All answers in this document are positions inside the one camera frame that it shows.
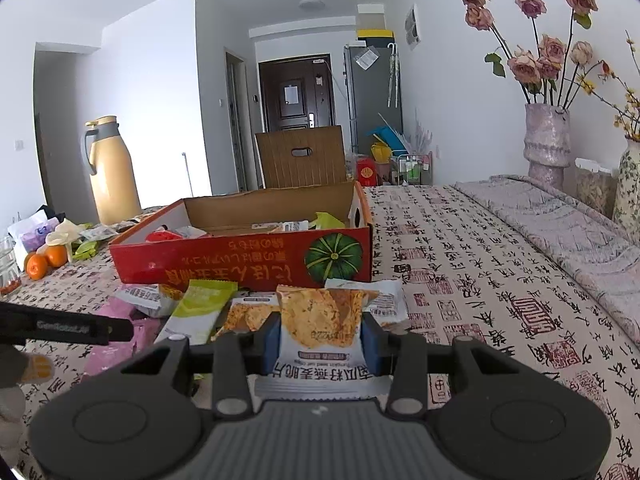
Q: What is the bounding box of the folded grey patterned cloth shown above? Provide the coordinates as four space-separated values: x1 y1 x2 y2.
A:
452 175 640 346

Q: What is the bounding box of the red gift box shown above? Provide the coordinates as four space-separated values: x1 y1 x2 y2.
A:
356 157 378 186

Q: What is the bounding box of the small green snack packet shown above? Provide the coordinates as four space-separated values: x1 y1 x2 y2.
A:
72 240 101 262

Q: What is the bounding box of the clear drinking glass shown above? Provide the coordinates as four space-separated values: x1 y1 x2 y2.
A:
0 235 22 288

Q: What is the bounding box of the yellow thermos jug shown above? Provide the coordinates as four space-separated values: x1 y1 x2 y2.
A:
82 116 142 226

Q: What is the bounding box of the white umbrella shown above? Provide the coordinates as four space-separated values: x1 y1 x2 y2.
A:
387 42 402 108

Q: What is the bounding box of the person's left hand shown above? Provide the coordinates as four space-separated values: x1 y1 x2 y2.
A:
0 345 55 426

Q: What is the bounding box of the plain cardboard box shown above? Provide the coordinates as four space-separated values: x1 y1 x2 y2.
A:
357 3 387 31

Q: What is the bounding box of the glass jar of cereal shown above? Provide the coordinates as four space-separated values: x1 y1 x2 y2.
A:
574 157 620 218

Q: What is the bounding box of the floral patterned vase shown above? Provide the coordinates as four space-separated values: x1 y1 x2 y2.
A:
612 137 640 246

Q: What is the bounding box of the pink textured vase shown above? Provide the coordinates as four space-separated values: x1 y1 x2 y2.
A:
524 103 572 192

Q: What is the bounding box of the white dried grass bunch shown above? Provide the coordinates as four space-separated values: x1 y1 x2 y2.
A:
407 110 433 156

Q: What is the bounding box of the dark brown entrance door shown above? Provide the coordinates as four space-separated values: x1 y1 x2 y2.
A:
258 53 334 133

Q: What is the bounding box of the long green snack packet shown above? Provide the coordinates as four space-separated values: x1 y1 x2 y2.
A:
155 280 238 346

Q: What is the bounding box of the white orange cracker packet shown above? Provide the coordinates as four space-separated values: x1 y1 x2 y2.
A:
325 279 410 331
117 284 186 318
252 285 392 402
215 296 281 343

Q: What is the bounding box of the blue plastic dustpan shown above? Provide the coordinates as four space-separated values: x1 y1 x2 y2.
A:
367 127 406 151

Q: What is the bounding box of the white wall panel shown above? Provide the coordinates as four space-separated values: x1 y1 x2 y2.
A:
404 4 421 51

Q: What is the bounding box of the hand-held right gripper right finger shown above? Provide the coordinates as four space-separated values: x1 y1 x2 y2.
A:
361 312 521 421

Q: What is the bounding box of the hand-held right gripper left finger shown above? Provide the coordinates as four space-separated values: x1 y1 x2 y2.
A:
120 312 282 421

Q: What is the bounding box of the red cardboard box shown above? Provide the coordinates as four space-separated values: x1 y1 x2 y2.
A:
109 181 373 292

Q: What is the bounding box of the lime green snack packet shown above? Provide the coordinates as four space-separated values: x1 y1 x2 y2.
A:
312 211 347 231

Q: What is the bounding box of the yellow and black box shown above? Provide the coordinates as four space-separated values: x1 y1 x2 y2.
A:
357 28 396 46

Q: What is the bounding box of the pale yellow plastic bag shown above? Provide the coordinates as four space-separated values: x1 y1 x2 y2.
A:
45 219 93 248

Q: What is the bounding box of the silver snack packet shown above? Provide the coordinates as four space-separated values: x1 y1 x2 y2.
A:
79 225 121 242

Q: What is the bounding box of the dried pink rose bouquet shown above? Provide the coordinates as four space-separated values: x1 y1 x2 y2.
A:
459 0 608 111

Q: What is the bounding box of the pink snack packet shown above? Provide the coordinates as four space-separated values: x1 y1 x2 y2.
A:
102 297 146 323
82 317 163 376

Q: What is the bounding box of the purple tissue pack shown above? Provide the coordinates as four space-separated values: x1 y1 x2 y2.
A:
7 210 61 256

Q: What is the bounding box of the mop handle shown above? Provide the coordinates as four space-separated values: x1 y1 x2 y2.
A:
181 151 197 198

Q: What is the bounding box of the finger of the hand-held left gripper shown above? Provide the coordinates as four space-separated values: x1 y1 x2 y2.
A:
106 316 135 345

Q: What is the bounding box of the yellow flower branch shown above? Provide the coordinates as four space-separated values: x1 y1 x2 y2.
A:
575 30 640 143

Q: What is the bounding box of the grey refrigerator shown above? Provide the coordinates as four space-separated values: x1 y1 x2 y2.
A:
343 42 403 156

